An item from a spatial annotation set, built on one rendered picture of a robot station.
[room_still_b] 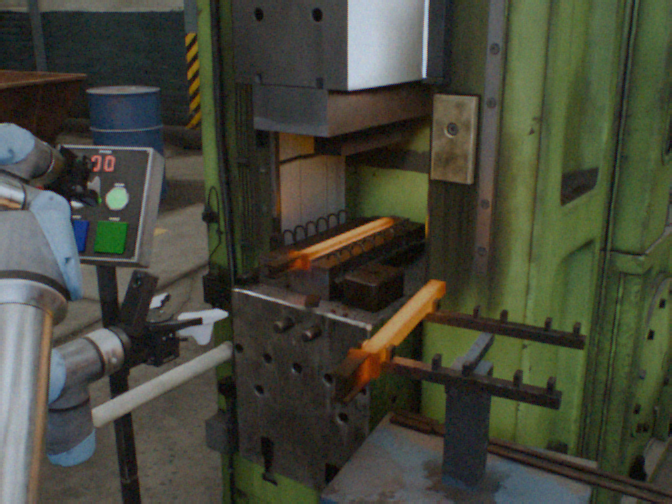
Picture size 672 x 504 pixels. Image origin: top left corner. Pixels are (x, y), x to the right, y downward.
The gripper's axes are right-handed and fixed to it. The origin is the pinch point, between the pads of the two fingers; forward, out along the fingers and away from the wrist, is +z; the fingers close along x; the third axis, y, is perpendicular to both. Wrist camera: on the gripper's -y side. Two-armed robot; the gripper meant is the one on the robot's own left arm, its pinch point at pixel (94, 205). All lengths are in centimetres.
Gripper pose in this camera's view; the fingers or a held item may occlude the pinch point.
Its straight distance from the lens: 175.5
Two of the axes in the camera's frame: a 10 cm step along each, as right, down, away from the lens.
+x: -9.8, -0.6, 1.7
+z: 1.6, 2.0, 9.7
